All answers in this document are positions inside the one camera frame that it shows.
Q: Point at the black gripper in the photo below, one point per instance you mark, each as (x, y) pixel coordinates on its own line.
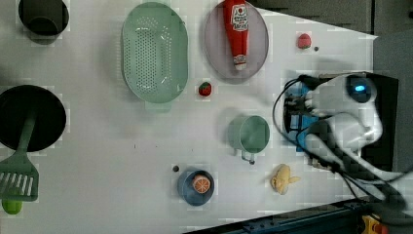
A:
(296, 106)

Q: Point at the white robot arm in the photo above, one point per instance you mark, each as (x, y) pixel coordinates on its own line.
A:
(348, 120)

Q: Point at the green metal mug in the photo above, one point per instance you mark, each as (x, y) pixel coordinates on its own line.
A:
(250, 135)

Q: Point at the pink strawberry toy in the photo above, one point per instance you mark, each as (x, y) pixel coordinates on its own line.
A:
(304, 41)

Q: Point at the yellow plush banana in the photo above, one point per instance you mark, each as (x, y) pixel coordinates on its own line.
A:
(281, 180)

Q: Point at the small red strawberry toy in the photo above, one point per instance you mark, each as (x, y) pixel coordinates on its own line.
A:
(205, 89)

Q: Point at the grey round plate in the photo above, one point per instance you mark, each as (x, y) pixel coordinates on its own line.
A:
(218, 49)

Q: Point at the red plush ketchup bottle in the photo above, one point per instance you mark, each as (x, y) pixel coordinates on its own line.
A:
(236, 25)

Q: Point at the orange slice toy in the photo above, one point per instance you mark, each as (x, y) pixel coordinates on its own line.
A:
(201, 184)

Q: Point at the blue bowl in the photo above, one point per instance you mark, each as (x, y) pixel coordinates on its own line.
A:
(187, 190)

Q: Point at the green perforated colander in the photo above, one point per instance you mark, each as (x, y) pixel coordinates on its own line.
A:
(155, 55)

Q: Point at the large black round holder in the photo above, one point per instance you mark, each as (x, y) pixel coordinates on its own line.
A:
(50, 116)

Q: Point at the black cylindrical cup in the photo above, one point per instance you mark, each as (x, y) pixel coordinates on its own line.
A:
(44, 17)

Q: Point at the green slotted spatula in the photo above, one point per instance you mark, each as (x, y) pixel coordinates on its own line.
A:
(19, 177)

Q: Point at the lime green object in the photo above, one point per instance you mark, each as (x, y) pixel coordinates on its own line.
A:
(12, 207)

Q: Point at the blue metal frame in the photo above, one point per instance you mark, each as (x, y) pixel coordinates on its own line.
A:
(348, 217)

